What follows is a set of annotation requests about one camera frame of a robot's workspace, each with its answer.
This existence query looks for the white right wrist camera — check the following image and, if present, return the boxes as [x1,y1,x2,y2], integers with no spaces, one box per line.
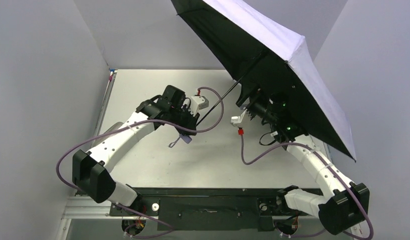
[230,109,249,128]

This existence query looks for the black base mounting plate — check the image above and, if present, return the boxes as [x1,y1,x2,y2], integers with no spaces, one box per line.
[108,187,309,232]

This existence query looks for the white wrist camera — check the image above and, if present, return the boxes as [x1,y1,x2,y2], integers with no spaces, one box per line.
[230,109,249,128]
[189,95,209,117]

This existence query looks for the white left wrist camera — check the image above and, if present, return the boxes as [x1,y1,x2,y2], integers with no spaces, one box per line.
[189,95,209,117]

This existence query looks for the aluminium table edge rail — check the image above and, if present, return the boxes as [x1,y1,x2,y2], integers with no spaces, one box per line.
[80,70,118,186]

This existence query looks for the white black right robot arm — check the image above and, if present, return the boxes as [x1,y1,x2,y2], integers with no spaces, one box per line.
[231,86,374,239]

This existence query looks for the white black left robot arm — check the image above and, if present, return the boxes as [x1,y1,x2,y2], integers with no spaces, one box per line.
[72,85,209,206]

